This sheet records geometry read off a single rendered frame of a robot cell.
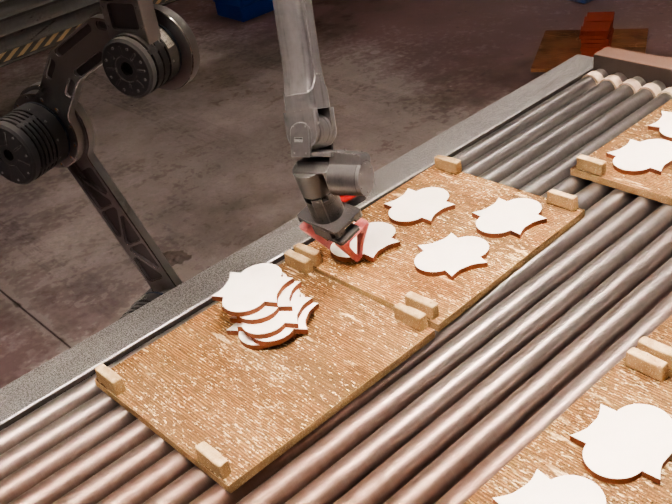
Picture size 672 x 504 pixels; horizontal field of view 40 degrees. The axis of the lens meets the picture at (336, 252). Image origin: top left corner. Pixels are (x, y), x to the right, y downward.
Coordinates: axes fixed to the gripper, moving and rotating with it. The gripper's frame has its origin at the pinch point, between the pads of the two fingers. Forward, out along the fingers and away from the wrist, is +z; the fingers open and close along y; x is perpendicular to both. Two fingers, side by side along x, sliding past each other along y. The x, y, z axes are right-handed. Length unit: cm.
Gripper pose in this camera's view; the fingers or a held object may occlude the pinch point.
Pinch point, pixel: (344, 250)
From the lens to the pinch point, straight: 160.9
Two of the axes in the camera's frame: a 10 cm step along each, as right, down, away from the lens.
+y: 6.9, 3.1, -6.6
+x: 6.6, -6.4, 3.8
